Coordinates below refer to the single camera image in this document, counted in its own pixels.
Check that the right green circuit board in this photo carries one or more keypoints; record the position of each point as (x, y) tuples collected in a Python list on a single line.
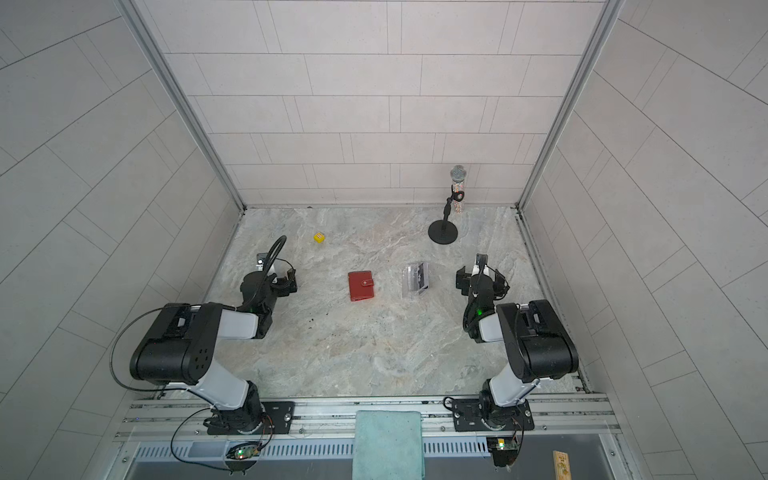
[(504, 451)]

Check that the red leather card holder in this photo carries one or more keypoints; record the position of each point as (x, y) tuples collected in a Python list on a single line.
[(361, 285)]

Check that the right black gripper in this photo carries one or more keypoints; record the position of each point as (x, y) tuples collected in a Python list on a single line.
[(480, 278)]

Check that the aluminium mounting rail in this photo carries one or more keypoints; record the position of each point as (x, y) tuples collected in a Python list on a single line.
[(321, 418)]

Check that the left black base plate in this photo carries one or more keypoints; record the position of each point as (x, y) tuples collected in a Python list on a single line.
[(272, 417)]

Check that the teal folded cloth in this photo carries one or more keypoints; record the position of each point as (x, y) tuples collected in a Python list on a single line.
[(388, 445)]

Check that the wooden block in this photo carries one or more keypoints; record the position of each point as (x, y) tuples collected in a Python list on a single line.
[(562, 466)]

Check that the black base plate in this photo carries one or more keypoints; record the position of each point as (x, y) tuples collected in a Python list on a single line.
[(272, 417), (475, 414)]

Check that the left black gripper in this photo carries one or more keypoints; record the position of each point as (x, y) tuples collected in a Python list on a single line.
[(283, 284)]

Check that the black microphone stand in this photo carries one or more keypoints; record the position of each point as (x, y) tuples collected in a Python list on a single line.
[(443, 231)]

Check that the clear case with credit cards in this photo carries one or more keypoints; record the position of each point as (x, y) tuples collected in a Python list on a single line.
[(415, 279)]

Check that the green circuit board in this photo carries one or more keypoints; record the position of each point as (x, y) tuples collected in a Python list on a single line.
[(244, 451), (504, 451)]

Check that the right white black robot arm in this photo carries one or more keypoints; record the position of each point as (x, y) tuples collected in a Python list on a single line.
[(536, 343)]

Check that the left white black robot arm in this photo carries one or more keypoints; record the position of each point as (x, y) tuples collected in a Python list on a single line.
[(178, 351)]

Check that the left green circuit board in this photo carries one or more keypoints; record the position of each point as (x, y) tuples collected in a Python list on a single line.
[(244, 451)]

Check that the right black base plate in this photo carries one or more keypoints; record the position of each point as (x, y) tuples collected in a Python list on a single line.
[(475, 414)]

